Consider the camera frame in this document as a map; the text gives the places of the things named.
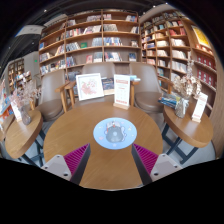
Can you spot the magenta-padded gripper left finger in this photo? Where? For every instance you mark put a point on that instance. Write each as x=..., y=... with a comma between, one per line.
x=77, y=159

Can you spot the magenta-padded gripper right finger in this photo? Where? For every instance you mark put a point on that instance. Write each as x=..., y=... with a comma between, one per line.
x=146, y=159

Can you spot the grey computer mouse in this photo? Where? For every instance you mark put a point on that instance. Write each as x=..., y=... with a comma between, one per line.
x=114, y=134

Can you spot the round light blue mouse pad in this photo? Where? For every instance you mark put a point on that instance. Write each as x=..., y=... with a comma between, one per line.
x=98, y=135

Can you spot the round wooden side table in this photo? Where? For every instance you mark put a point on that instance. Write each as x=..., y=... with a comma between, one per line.
x=21, y=136
x=188, y=130

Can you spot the beige armchair with wooden arms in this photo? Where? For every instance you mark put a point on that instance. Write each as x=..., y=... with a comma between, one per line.
x=146, y=98
x=98, y=68
x=50, y=106

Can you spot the glass vase with dried flowers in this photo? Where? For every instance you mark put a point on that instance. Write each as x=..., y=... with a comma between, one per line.
x=181, y=108

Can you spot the stack of books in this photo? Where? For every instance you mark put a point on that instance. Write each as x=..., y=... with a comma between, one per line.
x=169, y=100

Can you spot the glass vase with pink flowers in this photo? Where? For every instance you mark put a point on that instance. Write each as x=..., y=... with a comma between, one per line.
x=25, y=116

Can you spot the white and red table sign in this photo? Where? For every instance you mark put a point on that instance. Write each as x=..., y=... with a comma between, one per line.
x=122, y=91

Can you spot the white framed floral picture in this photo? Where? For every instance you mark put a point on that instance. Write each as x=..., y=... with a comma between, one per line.
x=89, y=86

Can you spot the small white and red sign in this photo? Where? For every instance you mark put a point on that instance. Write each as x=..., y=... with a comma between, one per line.
x=16, y=111
x=200, y=107

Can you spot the dark book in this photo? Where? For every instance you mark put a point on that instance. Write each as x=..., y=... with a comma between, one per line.
x=108, y=86

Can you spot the small distant wooden bookshelf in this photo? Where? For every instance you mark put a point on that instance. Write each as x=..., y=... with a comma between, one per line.
x=16, y=71

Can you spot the curved wooden bookshelf with books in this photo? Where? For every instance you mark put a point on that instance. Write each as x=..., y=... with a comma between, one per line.
x=173, y=46

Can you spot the wide wooden bookshelf with books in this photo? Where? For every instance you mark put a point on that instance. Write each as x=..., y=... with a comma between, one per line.
x=90, y=36

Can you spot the white hanging ceiling panel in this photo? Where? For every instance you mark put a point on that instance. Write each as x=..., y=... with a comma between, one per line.
x=30, y=30

